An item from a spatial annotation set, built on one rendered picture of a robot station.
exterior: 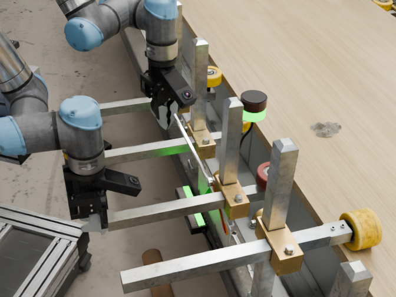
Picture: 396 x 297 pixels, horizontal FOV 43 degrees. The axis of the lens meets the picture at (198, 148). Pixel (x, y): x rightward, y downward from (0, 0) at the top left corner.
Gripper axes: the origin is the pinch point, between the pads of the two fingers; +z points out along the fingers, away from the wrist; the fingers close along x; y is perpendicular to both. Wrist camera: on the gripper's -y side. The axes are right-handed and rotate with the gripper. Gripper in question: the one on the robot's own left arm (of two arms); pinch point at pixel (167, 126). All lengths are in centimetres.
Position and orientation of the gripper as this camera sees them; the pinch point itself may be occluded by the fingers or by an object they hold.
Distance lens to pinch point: 134.2
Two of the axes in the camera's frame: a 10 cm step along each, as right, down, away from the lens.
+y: -6.0, -5.1, 6.1
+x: -8.0, 3.6, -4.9
